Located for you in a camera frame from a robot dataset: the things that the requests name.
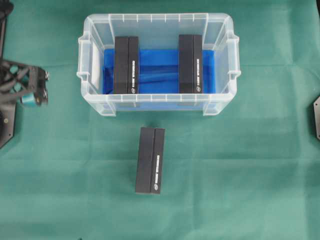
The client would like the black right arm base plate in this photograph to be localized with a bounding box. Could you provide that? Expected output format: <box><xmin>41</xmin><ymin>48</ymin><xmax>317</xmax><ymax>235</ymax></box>
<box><xmin>313</xmin><ymin>96</ymin><xmax>320</xmax><ymax>140</ymax></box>

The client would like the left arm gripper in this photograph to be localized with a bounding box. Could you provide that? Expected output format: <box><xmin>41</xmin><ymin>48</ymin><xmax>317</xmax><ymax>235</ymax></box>
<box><xmin>0</xmin><ymin>59</ymin><xmax>49</xmax><ymax>108</ymax></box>

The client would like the green table cloth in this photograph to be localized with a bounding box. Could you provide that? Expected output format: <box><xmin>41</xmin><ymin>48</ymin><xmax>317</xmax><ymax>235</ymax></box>
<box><xmin>0</xmin><ymin>0</ymin><xmax>320</xmax><ymax>240</ymax></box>

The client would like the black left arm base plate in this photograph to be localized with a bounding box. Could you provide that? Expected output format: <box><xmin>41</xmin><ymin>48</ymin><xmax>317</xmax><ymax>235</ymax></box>
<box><xmin>0</xmin><ymin>101</ymin><xmax>17</xmax><ymax>148</ymax></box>

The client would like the black camera box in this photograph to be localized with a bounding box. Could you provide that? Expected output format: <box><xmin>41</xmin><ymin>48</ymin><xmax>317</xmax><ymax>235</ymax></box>
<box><xmin>113</xmin><ymin>36</ymin><xmax>140</xmax><ymax>94</ymax></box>
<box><xmin>135</xmin><ymin>127</ymin><xmax>165</xmax><ymax>195</ymax></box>
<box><xmin>178</xmin><ymin>34</ymin><xmax>203</xmax><ymax>94</ymax></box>

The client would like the clear plastic storage case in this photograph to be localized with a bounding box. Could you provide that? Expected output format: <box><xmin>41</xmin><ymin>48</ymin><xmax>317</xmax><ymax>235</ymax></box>
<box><xmin>77</xmin><ymin>13</ymin><xmax>241</xmax><ymax>116</ymax></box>

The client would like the blue plastic liner sheet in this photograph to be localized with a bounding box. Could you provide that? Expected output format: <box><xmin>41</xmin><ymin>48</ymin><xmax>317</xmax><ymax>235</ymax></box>
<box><xmin>103</xmin><ymin>49</ymin><xmax>216</xmax><ymax>111</ymax></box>

